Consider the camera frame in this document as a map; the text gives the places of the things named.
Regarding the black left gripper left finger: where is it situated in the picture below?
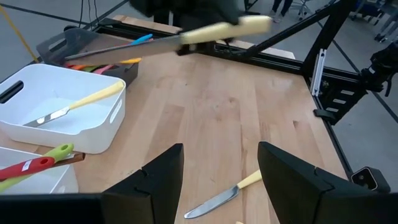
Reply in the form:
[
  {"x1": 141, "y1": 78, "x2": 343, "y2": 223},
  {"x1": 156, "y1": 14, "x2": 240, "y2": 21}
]
[{"x1": 101, "y1": 142, "x2": 185, "y2": 224}]

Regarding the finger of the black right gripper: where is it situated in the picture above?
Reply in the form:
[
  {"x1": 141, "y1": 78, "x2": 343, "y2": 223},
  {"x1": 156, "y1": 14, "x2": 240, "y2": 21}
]
[{"x1": 176, "y1": 42, "x2": 215, "y2": 57}]

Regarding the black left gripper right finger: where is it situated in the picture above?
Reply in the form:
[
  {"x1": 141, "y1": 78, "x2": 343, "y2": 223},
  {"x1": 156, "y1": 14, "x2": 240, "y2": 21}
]
[{"x1": 257, "y1": 141, "x2": 398, "y2": 224}]

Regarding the blue silicone spatula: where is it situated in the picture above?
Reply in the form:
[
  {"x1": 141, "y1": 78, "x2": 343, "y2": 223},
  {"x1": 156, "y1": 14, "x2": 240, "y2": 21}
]
[{"x1": 129, "y1": 33, "x2": 154, "y2": 46}]

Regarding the yellow silicone spatula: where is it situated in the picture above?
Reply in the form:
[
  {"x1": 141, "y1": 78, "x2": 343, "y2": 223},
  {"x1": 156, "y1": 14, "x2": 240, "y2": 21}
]
[{"x1": 119, "y1": 57, "x2": 142, "y2": 65}]

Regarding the pink silicone spatula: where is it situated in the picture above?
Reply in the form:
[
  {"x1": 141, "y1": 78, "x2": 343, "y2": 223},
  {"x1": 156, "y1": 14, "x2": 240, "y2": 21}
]
[{"x1": 93, "y1": 64, "x2": 114, "y2": 75}]

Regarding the green silicone spoon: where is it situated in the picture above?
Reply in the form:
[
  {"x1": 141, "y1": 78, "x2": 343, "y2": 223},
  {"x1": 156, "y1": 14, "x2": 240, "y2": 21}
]
[{"x1": 0, "y1": 142, "x2": 75, "y2": 193}]

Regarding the orange silicone spatula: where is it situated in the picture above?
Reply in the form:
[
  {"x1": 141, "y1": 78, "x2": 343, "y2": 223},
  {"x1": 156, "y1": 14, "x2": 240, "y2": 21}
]
[{"x1": 67, "y1": 63, "x2": 91, "y2": 71}]

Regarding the red silicone spoon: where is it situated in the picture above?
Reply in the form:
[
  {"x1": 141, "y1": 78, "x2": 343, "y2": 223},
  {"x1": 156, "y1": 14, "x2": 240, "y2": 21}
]
[{"x1": 0, "y1": 156, "x2": 56, "y2": 181}]

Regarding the white plastic bin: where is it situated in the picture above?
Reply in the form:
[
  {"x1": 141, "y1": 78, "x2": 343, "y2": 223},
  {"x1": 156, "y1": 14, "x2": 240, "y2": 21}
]
[
  {"x1": 0, "y1": 146, "x2": 80, "y2": 195},
  {"x1": 0, "y1": 63, "x2": 127, "y2": 155}
]

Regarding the person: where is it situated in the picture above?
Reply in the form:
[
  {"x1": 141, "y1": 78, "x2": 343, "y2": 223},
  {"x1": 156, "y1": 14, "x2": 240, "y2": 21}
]
[{"x1": 269, "y1": 0, "x2": 294, "y2": 23}]

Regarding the grey office chair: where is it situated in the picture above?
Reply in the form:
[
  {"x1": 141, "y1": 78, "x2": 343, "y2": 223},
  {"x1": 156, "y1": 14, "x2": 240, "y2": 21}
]
[{"x1": 291, "y1": 0, "x2": 313, "y2": 21}]

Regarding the grey plastic bin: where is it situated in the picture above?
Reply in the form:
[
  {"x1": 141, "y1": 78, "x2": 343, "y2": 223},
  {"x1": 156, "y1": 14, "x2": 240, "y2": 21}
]
[{"x1": 35, "y1": 27, "x2": 140, "y2": 88}]

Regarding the small black camera box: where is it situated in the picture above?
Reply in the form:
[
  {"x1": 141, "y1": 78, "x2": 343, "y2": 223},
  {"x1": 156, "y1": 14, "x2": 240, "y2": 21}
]
[{"x1": 350, "y1": 166, "x2": 391, "y2": 194}]

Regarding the black aluminium table frame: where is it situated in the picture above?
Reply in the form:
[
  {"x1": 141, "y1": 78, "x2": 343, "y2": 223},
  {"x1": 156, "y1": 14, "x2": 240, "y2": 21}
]
[{"x1": 63, "y1": 0, "x2": 398, "y2": 180}]

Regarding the black hanging cable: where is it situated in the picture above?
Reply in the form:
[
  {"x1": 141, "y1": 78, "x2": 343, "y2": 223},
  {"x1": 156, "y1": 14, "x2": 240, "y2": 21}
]
[{"x1": 78, "y1": 0, "x2": 99, "y2": 26}]

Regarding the silver metal frame bracket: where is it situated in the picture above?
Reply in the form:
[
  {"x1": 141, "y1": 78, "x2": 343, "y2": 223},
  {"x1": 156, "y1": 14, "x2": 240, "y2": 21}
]
[{"x1": 310, "y1": 48, "x2": 328, "y2": 97}]

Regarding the yellow hanging cable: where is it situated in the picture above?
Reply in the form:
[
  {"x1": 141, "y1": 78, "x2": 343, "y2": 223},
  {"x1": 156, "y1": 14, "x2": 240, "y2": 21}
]
[{"x1": 0, "y1": 4, "x2": 40, "y2": 63}]

